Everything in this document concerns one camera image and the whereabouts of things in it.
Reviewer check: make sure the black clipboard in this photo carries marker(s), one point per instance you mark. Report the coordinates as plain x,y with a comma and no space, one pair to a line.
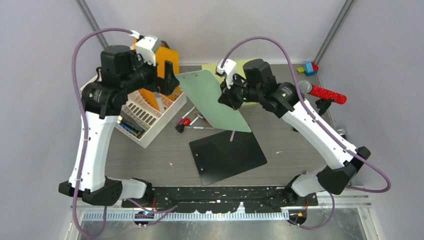
217,159

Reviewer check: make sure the Nineteen Eighty-Four dark book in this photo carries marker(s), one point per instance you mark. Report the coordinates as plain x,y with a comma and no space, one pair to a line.
132,127

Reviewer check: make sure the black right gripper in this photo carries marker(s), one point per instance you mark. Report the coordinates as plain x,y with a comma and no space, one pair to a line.
227,97

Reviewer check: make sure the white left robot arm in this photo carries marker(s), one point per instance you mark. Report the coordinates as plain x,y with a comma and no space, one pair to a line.
122,71

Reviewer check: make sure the black handheld microphone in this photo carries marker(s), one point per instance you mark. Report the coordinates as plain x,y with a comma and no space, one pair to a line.
342,132

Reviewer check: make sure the thick orange binder folder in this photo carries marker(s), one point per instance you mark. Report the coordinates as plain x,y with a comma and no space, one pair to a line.
153,99

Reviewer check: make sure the thin orange folder in rack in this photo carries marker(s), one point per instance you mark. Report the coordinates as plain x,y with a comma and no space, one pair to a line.
160,66

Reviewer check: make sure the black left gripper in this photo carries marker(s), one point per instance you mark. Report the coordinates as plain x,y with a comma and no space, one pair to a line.
167,84

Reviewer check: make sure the red glitter microphone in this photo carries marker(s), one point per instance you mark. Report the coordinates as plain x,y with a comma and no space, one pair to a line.
306,87

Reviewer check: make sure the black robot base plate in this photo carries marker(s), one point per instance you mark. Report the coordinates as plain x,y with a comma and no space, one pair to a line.
221,199

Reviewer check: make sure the brown wooden object behind rack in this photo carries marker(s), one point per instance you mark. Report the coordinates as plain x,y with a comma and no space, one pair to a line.
164,44

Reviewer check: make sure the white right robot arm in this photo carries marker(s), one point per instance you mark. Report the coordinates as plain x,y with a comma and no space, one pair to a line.
342,162

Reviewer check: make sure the mint green clipboard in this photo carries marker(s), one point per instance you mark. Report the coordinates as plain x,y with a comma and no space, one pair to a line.
203,90

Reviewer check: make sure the green metal drawer cabinet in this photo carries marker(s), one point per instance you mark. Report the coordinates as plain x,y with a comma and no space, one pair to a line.
214,86

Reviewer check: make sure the colourful toy blocks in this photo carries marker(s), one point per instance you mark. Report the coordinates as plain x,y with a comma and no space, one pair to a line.
308,69

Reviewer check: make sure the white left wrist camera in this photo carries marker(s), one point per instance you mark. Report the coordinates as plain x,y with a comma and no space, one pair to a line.
146,46

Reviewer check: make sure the pink highlighter pen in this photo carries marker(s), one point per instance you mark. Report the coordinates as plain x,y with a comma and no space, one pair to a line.
232,136

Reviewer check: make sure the orange red marker pen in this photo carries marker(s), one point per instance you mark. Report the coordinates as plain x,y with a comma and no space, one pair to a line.
198,114

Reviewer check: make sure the blue cap white marker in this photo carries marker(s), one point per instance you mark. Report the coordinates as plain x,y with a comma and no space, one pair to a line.
195,119

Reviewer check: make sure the purple marker pen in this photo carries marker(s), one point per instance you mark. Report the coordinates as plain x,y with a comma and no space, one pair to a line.
185,115

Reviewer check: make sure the white plastic file rack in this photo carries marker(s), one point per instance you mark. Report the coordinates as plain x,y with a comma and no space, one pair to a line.
149,116

